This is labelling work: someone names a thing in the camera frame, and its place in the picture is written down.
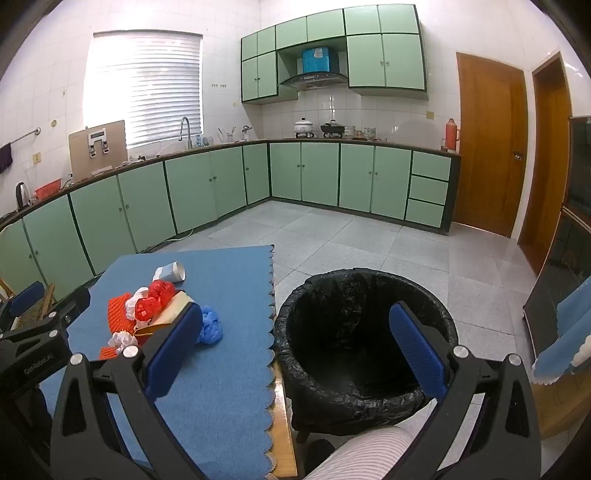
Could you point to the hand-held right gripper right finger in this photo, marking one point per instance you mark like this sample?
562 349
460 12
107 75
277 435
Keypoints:
415 346

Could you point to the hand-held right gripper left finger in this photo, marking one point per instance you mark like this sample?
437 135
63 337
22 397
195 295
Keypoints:
173 350

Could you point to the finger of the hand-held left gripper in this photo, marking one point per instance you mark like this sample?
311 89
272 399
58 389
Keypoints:
74 304
25 297

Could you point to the blue plastic bag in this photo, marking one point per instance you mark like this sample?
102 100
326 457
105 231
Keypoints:
210 327

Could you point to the beige sponge block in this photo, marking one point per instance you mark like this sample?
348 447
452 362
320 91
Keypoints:
178 302

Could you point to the white tissue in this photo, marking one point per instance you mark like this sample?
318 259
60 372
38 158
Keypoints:
123 340
134 304

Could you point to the red plastic bag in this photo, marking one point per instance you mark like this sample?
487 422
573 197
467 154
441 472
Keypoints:
154 300

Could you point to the black lined trash bin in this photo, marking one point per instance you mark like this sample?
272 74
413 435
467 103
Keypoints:
351 323

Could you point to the grey paper cup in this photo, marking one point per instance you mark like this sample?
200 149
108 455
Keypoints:
171 271

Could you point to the wooden chair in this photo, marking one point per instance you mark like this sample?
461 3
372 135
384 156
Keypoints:
50 293

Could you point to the blue scalloped table mat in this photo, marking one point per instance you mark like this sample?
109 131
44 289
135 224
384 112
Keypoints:
221 392

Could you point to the red basket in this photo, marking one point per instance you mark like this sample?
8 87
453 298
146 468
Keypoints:
48 189

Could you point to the person's striped trouser leg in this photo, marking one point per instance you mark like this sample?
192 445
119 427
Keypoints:
360 457

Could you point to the purple towel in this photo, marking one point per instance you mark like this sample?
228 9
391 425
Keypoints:
4 157

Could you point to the round wooden table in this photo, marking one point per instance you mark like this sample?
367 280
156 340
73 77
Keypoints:
563 406

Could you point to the brown cardboard box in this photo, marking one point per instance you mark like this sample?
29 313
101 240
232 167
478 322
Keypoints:
115 143

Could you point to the dark glass cabinet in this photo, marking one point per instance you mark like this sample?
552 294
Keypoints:
572 240

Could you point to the green base cabinets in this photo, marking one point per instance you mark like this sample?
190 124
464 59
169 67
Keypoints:
318 173

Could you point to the chrome faucet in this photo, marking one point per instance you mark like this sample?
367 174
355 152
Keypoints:
189 138

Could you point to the red thermos flask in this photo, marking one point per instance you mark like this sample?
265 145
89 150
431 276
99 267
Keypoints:
450 136

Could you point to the wooden door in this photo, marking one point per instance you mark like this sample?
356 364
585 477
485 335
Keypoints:
485 138
547 161

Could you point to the white window blind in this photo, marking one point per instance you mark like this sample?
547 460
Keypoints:
143 92

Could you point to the black wok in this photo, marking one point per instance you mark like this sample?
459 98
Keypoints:
332 128

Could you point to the white cooking pot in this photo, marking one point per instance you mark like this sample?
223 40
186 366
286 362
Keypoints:
304 127

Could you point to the range hood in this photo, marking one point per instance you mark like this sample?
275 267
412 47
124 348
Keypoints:
314 82

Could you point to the blue box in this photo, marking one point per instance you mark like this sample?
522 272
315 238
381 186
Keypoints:
317 60

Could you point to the wall towel rail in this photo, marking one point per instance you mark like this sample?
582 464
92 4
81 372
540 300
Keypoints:
25 135

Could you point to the green wall cabinets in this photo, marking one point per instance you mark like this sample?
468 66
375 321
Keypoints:
388 60

